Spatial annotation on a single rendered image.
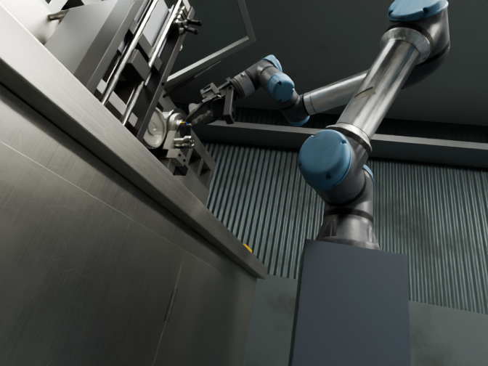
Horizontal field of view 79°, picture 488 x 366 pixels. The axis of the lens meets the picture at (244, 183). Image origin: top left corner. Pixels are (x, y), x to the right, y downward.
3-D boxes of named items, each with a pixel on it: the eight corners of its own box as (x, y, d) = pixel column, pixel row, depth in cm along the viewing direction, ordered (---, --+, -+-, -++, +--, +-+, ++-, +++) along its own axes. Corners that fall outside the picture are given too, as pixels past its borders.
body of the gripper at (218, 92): (206, 106, 105) (234, 88, 105) (216, 120, 101) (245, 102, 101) (197, 91, 99) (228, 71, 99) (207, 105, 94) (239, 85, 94)
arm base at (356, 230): (370, 269, 75) (371, 231, 79) (390, 255, 61) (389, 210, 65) (310, 258, 77) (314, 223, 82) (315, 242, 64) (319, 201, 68)
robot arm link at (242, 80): (257, 95, 100) (250, 77, 94) (245, 102, 100) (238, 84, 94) (247, 83, 105) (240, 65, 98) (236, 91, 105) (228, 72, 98)
